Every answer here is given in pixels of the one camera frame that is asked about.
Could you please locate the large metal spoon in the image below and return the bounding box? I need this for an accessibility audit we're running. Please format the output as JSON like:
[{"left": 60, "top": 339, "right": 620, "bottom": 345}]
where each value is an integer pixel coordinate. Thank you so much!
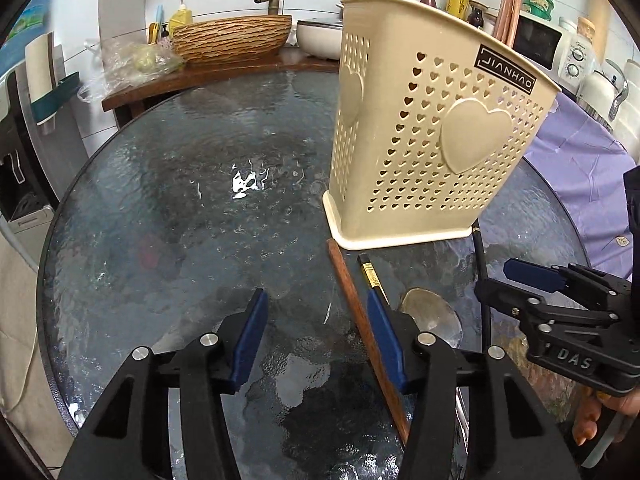
[{"left": 400, "top": 287, "right": 463, "bottom": 348}]

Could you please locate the black gold-tipped chopstick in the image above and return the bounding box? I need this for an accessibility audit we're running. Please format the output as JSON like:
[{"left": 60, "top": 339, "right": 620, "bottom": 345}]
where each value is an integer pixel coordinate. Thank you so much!
[{"left": 357, "top": 254, "right": 390, "bottom": 308}]

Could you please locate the person's right hand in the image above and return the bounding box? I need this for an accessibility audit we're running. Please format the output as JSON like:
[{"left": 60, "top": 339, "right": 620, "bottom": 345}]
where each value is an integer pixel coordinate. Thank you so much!
[{"left": 573, "top": 387, "right": 640, "bottom": 446}]

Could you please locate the purple floral cloth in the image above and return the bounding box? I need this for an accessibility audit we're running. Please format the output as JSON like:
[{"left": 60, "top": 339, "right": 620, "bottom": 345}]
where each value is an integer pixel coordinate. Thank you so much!
[{"left": 525, "top": 93, "right": 636, "bottom": 280}]

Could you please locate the round glass table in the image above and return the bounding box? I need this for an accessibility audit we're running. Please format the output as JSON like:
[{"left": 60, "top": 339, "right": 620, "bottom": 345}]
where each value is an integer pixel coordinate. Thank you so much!
[{"left": 37, "top": 73, "right": 577, "bottom": 479}]

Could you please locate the white electric kettle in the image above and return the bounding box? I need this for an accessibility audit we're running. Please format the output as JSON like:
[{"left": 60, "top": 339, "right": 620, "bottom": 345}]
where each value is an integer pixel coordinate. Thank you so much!
[{"left": 576, "top": 58, "right": 629, "bottom": 132}]

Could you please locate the cream plastic utensil holder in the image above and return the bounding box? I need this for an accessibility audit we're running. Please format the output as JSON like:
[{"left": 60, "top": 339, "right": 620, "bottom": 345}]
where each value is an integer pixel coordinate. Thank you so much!
[{"left": 322, "top": 0, "right": 559, "bottom": 252}]

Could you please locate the white microwave oven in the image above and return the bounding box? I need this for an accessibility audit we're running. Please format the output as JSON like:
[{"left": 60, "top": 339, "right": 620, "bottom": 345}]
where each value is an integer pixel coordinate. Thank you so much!
[{"left": 513, "top": 11, "right": 598, "bottom": 94}]

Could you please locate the dark glass bottle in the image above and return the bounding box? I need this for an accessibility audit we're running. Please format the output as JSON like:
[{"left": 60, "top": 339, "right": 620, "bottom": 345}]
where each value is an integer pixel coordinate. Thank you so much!
[{"left": 466, "top": 0, "right": 488, "bottom": 28}]

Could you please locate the black water dispenser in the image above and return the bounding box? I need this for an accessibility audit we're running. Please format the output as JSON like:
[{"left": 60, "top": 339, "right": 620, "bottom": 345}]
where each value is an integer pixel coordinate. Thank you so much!
[{"left": 0, "top": 71, "right": 89, "bottom": 266}]

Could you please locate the wooden counter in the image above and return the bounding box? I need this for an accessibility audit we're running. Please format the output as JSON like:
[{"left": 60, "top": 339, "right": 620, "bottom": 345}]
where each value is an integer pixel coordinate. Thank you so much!
[{"left": 101, "top": 47, "right": 340, "bottom": 128}]

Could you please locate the woven pattern basin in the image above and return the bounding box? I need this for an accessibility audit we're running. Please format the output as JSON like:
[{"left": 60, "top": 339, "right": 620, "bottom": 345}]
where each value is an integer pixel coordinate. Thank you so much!
[{"left": 172, "top": 14, "right": 292, "bottom": 64}]

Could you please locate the clear plastic bag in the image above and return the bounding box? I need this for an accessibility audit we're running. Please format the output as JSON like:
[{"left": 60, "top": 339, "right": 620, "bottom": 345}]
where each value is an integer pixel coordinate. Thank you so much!
[{"left": 77, "top": 38, "right": 186, "bottom": 104}]

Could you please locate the white pan with lid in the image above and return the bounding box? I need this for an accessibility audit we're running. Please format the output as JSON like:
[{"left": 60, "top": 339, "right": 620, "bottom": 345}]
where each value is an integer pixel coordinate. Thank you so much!
[{"left": 296, "top": 20, "right": 343, "bottom": 61}]

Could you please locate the yellow soap bottle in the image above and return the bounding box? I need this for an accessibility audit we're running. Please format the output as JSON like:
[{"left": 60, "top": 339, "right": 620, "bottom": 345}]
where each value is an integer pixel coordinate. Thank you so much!
[{"left": 167, "top": 0, "right": 193, "bottom": 37}]

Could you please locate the blue water bottle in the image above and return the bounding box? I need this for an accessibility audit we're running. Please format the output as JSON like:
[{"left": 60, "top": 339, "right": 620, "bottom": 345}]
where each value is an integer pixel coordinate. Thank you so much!
[{"left": 0, "top": 0, "right": 50, "bottom": 76}]

